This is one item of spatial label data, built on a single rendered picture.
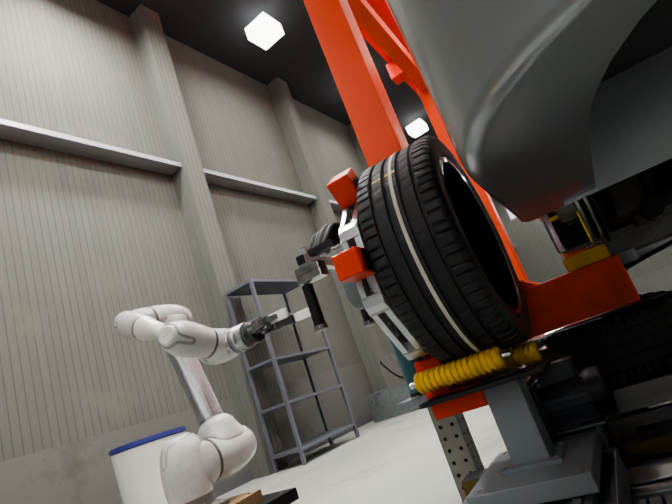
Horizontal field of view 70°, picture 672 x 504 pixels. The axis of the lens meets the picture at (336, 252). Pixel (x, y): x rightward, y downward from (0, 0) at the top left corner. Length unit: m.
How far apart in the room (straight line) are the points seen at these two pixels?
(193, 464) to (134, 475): 2.29
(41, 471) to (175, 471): 2.90
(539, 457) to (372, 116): 1.42
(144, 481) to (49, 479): 0.89
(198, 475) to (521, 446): 1.07
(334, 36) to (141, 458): 3.18
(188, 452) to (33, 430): 2.97
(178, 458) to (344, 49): 1.78
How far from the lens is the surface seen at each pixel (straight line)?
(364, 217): 1.26
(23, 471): 4.67
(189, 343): 1.56
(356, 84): 2.23
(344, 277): 1.22
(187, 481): 1.88
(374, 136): 2.10
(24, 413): 4.75
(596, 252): 1.82
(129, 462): 4.16
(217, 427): 2.01
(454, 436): 2.09
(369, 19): 3.35
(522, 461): 1.47
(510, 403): 1.43
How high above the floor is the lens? 0.56
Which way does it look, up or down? 16 degrees up
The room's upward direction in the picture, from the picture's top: 19 degrees counter-clockwise
